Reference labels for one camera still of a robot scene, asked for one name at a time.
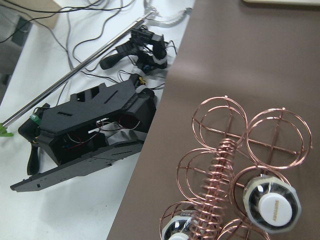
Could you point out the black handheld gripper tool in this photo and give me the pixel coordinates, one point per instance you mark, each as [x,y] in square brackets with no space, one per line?
[149,48]

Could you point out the cardboard box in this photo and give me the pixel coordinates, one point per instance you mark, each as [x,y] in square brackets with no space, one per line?
[42,10]

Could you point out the tea bottle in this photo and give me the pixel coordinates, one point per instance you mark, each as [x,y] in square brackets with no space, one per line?
[271,204]
[178,228]

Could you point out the cream serving tray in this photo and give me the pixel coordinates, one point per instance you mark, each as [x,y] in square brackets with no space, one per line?
[289,2]

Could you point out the black device chassis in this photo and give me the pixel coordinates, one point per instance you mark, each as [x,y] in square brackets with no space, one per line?
[90,132]

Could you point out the copper wire bottle basket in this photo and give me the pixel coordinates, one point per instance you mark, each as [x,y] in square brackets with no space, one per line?
[233,150]

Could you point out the long metal rod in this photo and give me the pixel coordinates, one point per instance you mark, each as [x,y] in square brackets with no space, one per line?
[65,78]

